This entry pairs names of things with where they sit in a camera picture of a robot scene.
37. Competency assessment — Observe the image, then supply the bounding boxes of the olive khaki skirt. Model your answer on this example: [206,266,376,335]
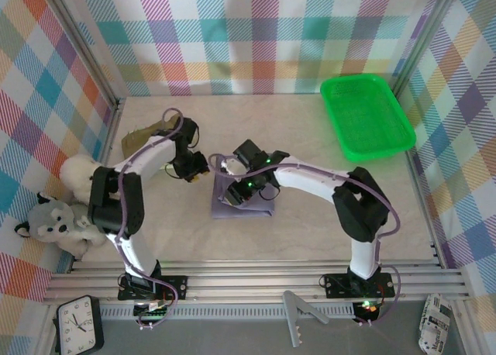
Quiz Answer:
[120,114,183,159]

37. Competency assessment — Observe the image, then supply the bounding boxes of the black alarm clock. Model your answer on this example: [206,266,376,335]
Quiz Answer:
[56,295,105,355]

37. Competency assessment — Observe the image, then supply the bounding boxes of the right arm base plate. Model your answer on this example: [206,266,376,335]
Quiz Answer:
[323,272,396,299]

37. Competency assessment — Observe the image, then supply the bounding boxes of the white teddy bear plush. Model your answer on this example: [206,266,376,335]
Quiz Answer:
[59,154,100,203]

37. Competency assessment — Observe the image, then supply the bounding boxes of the aluminium corner post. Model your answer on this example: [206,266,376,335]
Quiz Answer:
[390,0,463,96]
[40,0,126,110]

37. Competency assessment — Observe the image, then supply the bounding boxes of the green plastic basket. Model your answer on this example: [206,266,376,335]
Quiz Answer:
[320,73,418,163]

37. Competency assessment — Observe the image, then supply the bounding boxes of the lavender grey skirt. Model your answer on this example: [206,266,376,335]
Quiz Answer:
[211,172,277,219]

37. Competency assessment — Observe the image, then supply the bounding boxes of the grey husky plush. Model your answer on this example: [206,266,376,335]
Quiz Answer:
[14,191,108,260]

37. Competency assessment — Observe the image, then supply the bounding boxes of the newspaper print pouch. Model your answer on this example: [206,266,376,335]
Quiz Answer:
[417,292,453,355]

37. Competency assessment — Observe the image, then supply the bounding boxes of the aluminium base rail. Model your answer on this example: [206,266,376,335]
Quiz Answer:
[42,260,472,306]

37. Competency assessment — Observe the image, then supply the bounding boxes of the grey toothed plastic tool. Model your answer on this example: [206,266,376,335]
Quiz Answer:
[281,290,332,349]

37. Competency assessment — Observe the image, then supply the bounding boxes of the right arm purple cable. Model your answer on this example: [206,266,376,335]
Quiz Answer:
[208,152,402,327]

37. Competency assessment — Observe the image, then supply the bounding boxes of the grey slotted cable duct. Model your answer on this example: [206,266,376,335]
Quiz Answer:
[98,306,357,320]

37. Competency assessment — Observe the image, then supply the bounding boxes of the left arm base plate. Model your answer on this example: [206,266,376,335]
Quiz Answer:
[117,274,189,302]

